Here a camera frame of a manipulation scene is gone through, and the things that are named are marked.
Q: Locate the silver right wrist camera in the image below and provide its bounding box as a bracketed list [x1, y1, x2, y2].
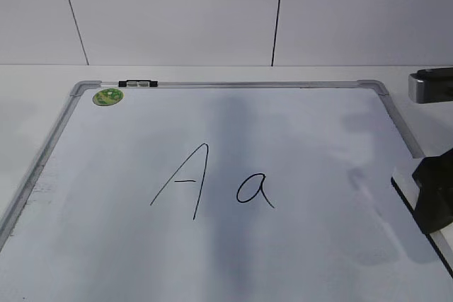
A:
[408, 67, 452, 104]

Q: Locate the white board with grey frame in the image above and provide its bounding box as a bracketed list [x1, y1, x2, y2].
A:
[1, 81, 452, 301]

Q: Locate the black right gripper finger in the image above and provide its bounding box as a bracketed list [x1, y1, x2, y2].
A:
[412, 149, 452, 234]

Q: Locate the green round magnet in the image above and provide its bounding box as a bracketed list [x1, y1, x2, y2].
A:
[93, 88, 124, 106]

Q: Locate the white board eraser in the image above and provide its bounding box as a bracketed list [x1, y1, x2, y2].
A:
[390, 171, 452, 278]

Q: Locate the black and clear board clip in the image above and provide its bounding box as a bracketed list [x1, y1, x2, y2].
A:
[118, 80, 158, 88]

